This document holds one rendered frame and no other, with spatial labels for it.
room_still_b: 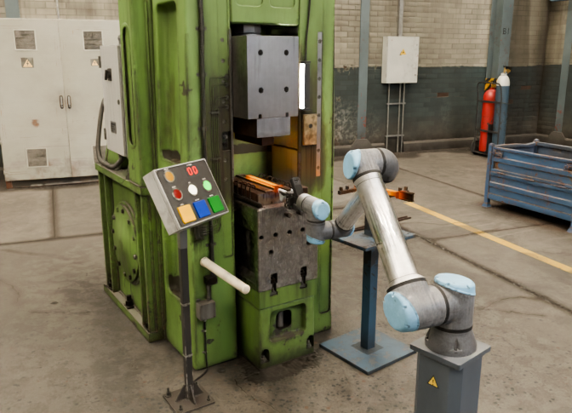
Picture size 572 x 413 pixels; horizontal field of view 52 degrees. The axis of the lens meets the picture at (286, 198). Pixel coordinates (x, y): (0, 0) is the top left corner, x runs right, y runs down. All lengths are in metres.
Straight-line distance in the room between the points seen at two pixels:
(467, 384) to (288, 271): 1.20
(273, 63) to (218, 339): 1.51
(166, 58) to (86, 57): 4.83
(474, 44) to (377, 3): 2.10
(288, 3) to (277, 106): 0.55
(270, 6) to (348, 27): 6.72
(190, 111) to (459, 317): 1.57
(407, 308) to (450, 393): 0.41
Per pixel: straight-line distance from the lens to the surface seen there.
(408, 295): 2.13
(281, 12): 3.15
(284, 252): 3.09
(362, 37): 9.90
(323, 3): 3.32
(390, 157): 2.38
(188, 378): 3.04
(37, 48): 8.02
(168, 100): 3.26
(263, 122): 2.94
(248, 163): 3.49
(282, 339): 3.30
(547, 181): 6.39
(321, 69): 3.30
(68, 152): 8.12
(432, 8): 10.64
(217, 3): 2.98
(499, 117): 10.01
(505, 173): 6.72
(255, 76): 2.90
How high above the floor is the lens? 1.68
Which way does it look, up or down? 14 degrees down
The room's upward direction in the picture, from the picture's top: straight up
